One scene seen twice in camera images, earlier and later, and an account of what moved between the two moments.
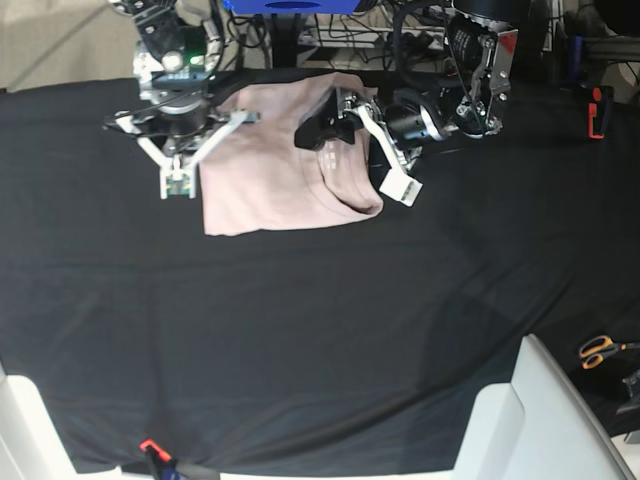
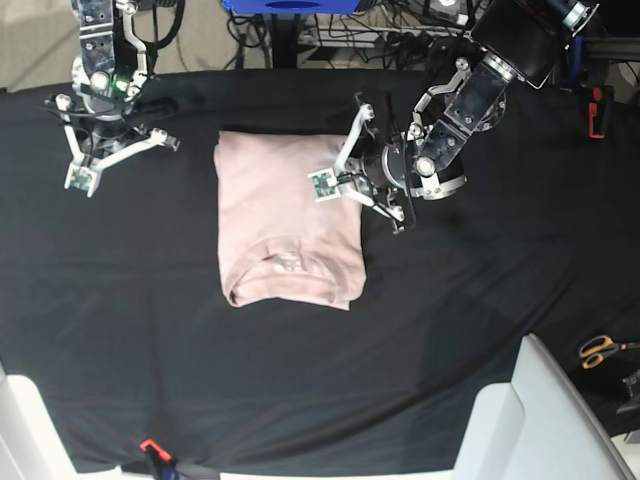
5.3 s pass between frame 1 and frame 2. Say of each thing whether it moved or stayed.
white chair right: stayed
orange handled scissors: stayed
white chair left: stayed
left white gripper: moved
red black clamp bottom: stayed
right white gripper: moved
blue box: stayed
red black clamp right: stayed
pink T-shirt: moved
